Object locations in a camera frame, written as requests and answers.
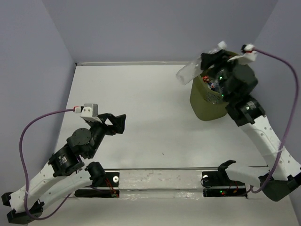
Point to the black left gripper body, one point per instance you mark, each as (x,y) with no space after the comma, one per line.
(100,130)

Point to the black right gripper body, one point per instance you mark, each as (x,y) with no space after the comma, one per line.
(223,70)

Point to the tall clear bottle white cap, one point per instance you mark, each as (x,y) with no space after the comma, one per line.
(192,68)

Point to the red cap clear bottle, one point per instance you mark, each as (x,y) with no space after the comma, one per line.
(207,80)

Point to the Pepsi bottle black cap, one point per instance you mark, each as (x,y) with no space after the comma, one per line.
(214,85)

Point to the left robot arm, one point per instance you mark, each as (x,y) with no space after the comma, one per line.
(65,171)

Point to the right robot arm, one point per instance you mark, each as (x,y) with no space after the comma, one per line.
(282,173)

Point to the green plastic waste bin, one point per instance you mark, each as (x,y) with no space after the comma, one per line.
(207,105)

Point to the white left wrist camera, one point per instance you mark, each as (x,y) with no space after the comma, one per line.
(88,112)

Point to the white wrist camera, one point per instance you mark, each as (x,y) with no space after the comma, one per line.
(249,55)
(88,112)

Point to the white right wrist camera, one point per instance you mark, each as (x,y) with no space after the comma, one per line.
(249,55)

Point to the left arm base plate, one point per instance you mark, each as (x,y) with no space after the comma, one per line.
(108,188)

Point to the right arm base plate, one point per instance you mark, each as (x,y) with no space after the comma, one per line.
(216,186)

